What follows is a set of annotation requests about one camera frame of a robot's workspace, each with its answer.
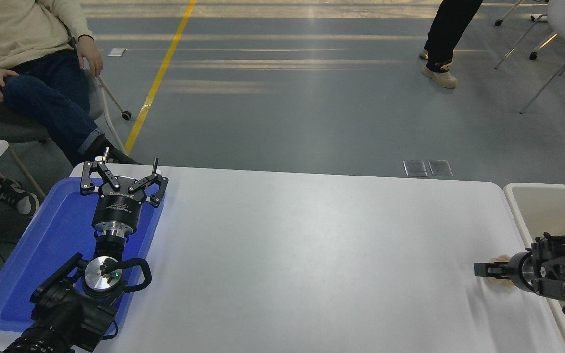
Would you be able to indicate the person's foot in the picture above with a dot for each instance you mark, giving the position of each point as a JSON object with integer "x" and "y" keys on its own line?
{"x": 15, "y": 196}
{"x": 121, "y": 158}

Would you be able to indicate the blue plastic tray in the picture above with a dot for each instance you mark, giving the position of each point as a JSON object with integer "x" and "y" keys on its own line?
{"x": 42, "y": 245}

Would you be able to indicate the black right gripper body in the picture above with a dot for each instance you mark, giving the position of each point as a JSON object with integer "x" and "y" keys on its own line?
{"x": 514, "y": 270}

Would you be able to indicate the chair base with casters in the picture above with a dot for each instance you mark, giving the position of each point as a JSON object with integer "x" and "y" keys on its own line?
{"x": 499, "y": 22}

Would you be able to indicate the person's left hand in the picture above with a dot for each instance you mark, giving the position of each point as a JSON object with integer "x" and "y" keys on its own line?
{"x": 90, "y": 54}

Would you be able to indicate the grey chair white frame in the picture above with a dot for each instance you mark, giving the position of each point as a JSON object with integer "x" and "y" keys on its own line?
{"x": 22, "y": 130}

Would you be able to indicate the person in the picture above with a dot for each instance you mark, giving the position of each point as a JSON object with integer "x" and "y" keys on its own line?
{"x": 42, "y": 88}
{"x": 447, "y": 34}

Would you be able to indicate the metal floor outlet cover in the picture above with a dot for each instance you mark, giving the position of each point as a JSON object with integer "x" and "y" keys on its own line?
{"x": 415, "y": 168}
{"x": 440, "y": 167}

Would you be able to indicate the large pale bin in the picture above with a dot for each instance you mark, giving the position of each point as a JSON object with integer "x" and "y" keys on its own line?
{"x": 547, "y": 211}

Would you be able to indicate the person's left forearm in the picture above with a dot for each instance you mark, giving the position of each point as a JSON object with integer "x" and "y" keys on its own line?
{"x": 79, "y": 19}

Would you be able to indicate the tan paper ball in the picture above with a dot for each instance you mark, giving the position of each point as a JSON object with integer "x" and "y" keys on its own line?
{"x": 500, "y": 283}

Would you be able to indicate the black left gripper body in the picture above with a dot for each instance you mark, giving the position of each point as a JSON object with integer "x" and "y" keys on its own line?
{"x": 118, "y": 208}

